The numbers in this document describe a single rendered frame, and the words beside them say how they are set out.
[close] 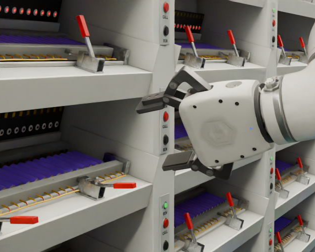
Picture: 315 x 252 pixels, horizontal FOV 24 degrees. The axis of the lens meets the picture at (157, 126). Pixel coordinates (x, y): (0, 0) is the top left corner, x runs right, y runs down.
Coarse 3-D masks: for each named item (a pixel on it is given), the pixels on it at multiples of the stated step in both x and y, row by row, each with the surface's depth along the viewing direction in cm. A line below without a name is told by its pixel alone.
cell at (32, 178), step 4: (4, 168) 114; (8, 168) 113; (12, 168) 114; (12, 172) 113; (16, 172) 113; (20, 172) 113; (24, 176) 112; (28, 176) 112; (32, 176) 112; (32, 180) 111
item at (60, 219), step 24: (0, 144) 119; (24, 144) 125; (72, 144) 138; (96, 144) 136; (120, 144) 133; (144, 168) 132; (72, 192) 116; (120, 192) 122; (144, 192) 129; (0, 216) 99; (48, 216) 103; (72, 216) 107; (96, 216) 115; (120, 216) 123; (0, 240) 92; (24, 240) 97; (48, 240) 103
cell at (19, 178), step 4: (0, 168) 112; (0, 172) 111; (4, 172) 111; (8, 172) 111; (8, 176) 111; (12, 176) 110; (16, 176) 110; (20, 176) 111; (20, 180) 110; (24, 180) 110; (28, 180) 110
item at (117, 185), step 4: (96, 180) 115; (96, 184) 115; (100, 184) 115; (104, 184) 115; (108, 184) 114; (112, 184) 114; (116, 184) 114; (120, 184) 113; (124, 184) 113; (128, 184) 113; (132, 184) 112
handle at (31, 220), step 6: (12, 216) 90; (18, 216) 90; (24, 216) 90; (30, 216) 89; (36, 216) 89; (12, 222) 90; (18, 222) 89; (24, 222) 89; (30, 222) 88; (36, 222) 89
